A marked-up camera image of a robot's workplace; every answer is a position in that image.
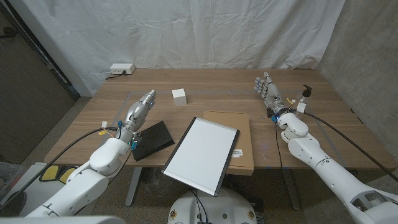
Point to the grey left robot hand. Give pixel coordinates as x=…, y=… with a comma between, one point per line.
x=136, y=115

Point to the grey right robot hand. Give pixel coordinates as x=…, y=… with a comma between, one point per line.
x=271, y=93

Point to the small whiteboard with black frame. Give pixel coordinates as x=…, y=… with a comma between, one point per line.
x=202, y=155

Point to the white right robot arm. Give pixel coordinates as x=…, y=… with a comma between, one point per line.
x=332, y=180

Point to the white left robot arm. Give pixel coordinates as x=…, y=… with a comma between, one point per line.
x=87, y=183

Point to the flat brown cardboard package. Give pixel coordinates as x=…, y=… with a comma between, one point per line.
x=242, y=121

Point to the small white block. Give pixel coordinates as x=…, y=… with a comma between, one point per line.
x=179, y=97

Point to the black foam pad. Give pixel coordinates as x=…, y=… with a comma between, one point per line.
x=155, y=140

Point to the clear bottle with black pump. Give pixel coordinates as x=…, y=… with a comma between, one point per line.
x=307, y=91

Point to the white power strip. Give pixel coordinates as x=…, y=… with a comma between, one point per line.
x=122, y=68

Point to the white backdrop sheet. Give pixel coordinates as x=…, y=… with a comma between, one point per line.
x=186, y=34

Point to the white floor platform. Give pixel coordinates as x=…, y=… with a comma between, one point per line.
x=40, y=191

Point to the white robot torso base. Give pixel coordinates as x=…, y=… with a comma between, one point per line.
x=217, y=208

